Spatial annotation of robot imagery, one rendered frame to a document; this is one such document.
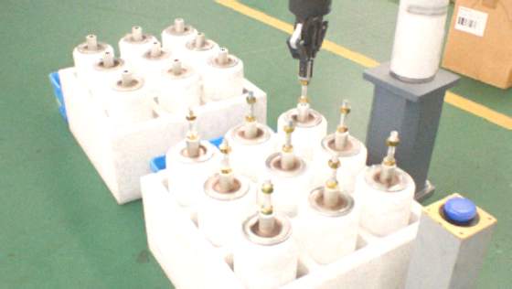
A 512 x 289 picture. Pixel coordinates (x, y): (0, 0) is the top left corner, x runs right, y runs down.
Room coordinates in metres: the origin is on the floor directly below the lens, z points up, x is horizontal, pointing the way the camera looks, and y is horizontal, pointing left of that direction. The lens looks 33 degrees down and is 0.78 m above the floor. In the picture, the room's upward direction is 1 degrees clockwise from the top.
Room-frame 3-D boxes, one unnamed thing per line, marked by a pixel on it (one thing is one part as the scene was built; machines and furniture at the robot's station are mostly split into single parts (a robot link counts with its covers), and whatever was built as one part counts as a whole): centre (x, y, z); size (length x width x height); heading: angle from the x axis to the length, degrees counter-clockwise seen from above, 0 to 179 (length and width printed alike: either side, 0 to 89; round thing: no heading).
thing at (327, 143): (0.84, -0.14, 0.25); 0.08 x 0.08 x 0.01
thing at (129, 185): (1.23, 0.26, 0.09); 0.39 x 0.39 x 0.18; 33
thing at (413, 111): (1.05, -0.31, 0.15); 0.15 x 0.15 x 0.30; 40
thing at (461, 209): (0.57, -0.26, 0.32); 0.04 x 0.04 x 0.02
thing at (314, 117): (0.93, -0.08, 0.25); 0.08 x 0.08 x 0.01
